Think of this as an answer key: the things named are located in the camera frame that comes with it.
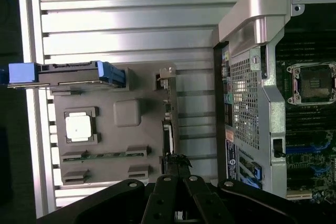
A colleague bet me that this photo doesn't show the green RAM stick on rack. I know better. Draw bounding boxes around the green RAM stick on rack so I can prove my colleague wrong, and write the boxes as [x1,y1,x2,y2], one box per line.
[80,152,129,161]

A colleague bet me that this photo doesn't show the grey parts rack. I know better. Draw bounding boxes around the grey parts rack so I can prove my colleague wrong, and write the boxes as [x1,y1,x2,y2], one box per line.
[48,62,182,185]

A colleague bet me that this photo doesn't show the black and silver PC case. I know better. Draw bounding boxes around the black and silver PC case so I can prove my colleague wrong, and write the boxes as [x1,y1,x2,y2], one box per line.
[212,0,336,201]

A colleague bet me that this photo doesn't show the silver CPU chip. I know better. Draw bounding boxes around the silver CPU chip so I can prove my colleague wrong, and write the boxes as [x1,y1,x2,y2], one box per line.
[65,112,91,140]

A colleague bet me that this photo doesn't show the green motherboard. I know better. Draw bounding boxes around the green motherboard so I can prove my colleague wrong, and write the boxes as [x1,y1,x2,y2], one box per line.
[274,32,336,204]

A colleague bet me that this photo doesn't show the hard disk in blue caddy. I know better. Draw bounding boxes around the hard disk in blue caddy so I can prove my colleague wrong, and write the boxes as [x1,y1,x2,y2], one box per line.
[0,60,127,90]

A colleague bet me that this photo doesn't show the CPU socket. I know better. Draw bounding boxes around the CPU socket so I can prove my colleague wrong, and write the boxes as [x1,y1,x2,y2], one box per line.
[286,61,336,106]

